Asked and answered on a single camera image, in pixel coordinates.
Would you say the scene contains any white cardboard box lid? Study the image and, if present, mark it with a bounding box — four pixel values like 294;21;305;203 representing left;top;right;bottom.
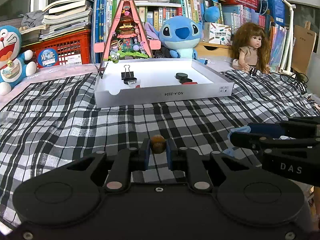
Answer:
94;59;234;108

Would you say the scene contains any light blue plastic clip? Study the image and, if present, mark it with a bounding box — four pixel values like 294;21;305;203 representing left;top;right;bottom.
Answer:
223;126;251;157

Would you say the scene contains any Stitch plush toy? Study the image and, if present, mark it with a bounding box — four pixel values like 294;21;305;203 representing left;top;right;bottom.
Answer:
144;16;208;64

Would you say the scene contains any red plastic crate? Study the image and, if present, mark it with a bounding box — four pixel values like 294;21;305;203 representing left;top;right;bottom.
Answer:
21;29;91;68

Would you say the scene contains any row of upright books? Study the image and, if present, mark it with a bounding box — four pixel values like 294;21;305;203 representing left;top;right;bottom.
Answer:
92;0;267;63

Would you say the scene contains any black white plaid cloth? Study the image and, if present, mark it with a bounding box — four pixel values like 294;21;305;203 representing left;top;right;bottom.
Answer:
1;70;319;228

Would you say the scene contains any stack of books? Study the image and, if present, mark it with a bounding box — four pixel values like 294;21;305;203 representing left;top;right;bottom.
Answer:
20;0;100;44

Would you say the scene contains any black clip on cloth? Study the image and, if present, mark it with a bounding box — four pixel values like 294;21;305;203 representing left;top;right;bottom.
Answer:
94;61;109;79

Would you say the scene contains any wooden drawer box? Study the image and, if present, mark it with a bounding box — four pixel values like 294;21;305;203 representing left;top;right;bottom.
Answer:
195;42;232;57

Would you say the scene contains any pink triangular diorama house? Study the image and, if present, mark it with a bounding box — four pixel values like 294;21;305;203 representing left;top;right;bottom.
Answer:
91;0;161;63

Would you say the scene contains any brown nut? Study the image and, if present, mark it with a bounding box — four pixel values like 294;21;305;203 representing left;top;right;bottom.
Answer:
150;134;166;154

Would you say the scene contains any clear plastic cap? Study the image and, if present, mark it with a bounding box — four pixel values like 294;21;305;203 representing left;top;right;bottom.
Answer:
127;79;141;88

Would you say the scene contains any black round cap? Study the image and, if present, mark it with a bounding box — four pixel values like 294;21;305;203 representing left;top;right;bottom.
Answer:
179;78;193;84
175;73;188;80

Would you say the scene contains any black binder clip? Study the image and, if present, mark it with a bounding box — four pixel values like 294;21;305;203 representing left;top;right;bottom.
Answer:
121;64;134;80

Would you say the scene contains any Doraemon plush toy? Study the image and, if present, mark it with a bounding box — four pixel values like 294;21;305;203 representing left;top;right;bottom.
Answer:
0;25;37;96

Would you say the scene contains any brown haired doll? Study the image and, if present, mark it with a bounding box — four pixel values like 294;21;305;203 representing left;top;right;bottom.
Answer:
232;22;270;74

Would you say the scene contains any blue paper bag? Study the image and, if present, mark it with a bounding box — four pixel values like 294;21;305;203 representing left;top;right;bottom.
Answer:
258;0;285;26

